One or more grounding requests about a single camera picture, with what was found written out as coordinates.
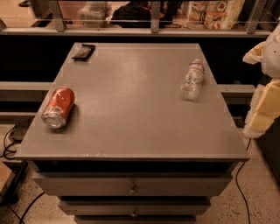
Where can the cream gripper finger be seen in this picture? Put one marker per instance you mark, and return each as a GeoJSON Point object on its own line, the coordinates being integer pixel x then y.
{"type": "Point", "coordinates": [264, 109]}
{"type": "Point", "coordinates": [254, 55]}

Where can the clear plastic water bottle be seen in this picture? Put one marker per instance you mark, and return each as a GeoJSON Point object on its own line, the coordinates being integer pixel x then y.
{"type": "Point", "coordinates": [193, 80]}

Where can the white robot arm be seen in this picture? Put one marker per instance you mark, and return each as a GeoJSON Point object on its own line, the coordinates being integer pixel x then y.
{"type": "Point", "coordinates": [270, 63]}

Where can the red coke can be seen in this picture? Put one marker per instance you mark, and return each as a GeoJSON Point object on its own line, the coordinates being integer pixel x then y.
{"type": "Point", "coordinates": [58, 108]}

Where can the printed snack bag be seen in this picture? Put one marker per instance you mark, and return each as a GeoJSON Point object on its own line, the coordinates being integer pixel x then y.
{"type": "Point", "coordinates": [213, 15]}

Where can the black bag behind glass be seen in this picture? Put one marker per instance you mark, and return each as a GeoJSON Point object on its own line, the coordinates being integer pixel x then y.
{"type": "Point", "coordinates": [138, 14]}

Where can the grey drawer cabinet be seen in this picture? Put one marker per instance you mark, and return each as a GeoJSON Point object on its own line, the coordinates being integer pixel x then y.
{"type": "Point", "coordinates": [130, 125]}

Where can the top drawer knob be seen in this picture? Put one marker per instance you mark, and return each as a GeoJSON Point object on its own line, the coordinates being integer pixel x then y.
{"type": "Point", "coordinates": [133, 190]}

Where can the drawer knob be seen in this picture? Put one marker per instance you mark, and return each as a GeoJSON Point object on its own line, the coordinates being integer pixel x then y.
{"type": "Point", "coordinates": [133, 190]}
{"type": "Point", "coordinates": [134, 213]}

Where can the clear plastic container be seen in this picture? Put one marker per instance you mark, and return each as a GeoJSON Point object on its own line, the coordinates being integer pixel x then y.
{"type": "Point", "coordinates": [94, 14]}

